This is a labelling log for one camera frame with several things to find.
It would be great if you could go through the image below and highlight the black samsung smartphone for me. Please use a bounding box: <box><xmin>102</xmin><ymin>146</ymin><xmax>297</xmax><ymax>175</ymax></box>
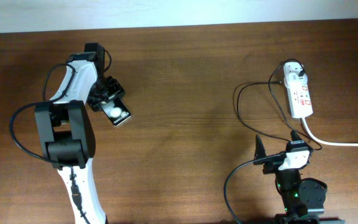
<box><xmin>101</xmin><ymin>98</ymin><xmax>132</xmax><ymax>127</ymax></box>

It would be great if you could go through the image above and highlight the white power strip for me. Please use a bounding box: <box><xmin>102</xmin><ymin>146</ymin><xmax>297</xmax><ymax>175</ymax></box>
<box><xmin>284</xmin><ymin>81</ymin><xmax>313</xmax><ymax>119</ymax></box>

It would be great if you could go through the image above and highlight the black usb charging cable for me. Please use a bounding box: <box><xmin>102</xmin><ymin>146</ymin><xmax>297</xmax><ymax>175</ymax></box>
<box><xmin>233</xmin><ymin>58</ymin><xmax>323</xmax><ymax>151</ymax></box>

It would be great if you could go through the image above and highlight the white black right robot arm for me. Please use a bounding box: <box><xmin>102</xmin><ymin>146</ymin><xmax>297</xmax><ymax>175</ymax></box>
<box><xmin>253</xmin><ymin>131</ymin><xmax>328</xmax><ymax>223</ymax></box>

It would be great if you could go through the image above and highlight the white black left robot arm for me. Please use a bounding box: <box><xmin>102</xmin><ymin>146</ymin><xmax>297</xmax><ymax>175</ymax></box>
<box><xmin>35</xmin><ymin>43</ymin><xmax>132</xmax><ymax>223</ymax></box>

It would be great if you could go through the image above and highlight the white usb charger adapter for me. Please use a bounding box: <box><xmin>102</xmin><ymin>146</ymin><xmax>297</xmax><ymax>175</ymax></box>
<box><xmin>283</xmin><ymin>62</ymin><xmax>308</xmax><ymax>86</ymax></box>

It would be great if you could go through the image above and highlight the white power strip cord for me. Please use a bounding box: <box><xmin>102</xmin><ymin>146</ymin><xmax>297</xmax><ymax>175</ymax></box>
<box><xmin>300</xmin><ymin>117</ymin><xmax>358</xmax><ymax>149</ymax></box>

